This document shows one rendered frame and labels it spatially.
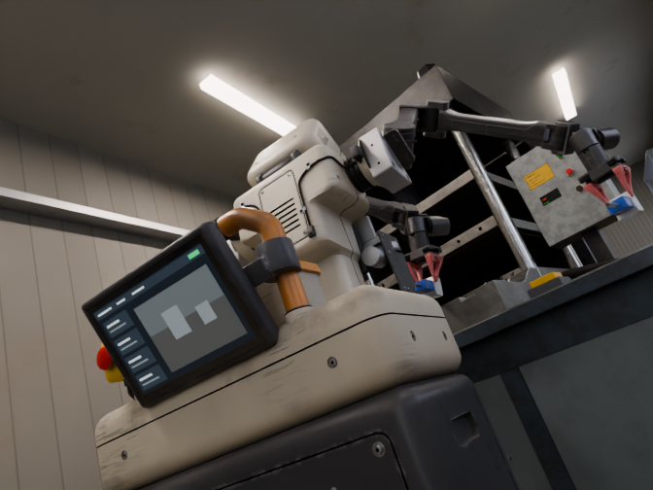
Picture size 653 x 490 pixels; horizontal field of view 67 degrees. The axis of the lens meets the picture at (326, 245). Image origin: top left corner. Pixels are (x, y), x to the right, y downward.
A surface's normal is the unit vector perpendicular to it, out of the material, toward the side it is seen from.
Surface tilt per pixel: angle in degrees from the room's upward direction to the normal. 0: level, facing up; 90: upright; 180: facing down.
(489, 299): 90
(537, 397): 90
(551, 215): 90
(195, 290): 115
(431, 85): 90
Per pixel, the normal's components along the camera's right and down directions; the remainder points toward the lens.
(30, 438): 0.80, -0.45
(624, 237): -0.51, -0.15
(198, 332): -0.33, 0.24
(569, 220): -0.67, -0.05
